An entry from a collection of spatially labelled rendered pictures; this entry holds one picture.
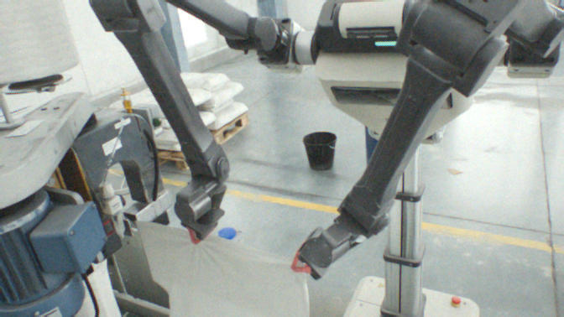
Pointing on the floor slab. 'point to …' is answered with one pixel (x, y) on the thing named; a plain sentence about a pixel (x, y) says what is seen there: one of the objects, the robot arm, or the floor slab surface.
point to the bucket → (320, 149)
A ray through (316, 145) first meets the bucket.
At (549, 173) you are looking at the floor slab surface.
